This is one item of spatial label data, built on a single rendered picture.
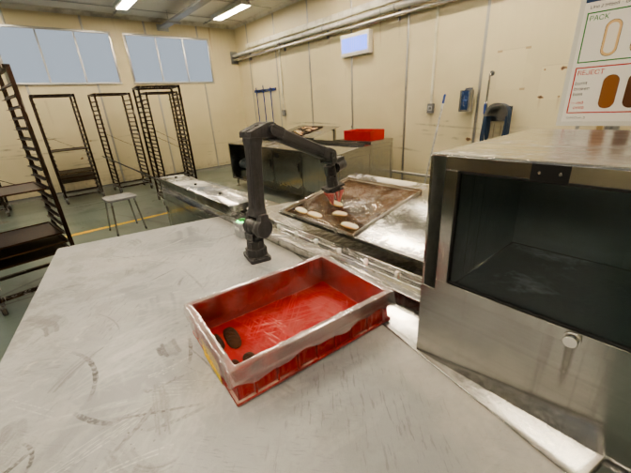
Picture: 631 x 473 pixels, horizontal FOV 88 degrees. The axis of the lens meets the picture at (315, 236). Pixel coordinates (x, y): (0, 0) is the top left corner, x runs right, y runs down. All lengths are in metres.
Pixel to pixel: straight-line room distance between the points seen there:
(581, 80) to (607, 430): 1.16
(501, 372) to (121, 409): 0.80
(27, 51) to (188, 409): 7.77
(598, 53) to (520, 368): 1.15
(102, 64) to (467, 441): 8.21
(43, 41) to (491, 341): 8.15
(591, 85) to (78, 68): 7.87
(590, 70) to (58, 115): 7.87
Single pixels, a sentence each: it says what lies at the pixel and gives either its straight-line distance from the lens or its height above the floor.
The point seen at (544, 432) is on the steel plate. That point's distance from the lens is 0.82.
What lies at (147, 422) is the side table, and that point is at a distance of 0.84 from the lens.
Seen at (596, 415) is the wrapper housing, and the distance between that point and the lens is 0.78.
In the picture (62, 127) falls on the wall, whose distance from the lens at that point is 8.18.
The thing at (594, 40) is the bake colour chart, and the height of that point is 1.55.
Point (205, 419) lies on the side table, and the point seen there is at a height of 0.82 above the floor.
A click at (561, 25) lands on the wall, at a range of 4.75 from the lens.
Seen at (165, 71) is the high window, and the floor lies 2.23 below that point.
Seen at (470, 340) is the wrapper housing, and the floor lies 0.92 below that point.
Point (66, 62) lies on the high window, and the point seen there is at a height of 2.37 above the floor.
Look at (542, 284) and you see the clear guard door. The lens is 0.68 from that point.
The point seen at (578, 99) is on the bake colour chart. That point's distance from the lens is 1.59.
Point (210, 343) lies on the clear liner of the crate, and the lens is 0.80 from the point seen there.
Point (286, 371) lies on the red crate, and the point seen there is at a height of 0.84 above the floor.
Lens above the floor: 1.41
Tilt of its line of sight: 22 degrees down
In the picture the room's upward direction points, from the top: 3 degrees counter-clockwise
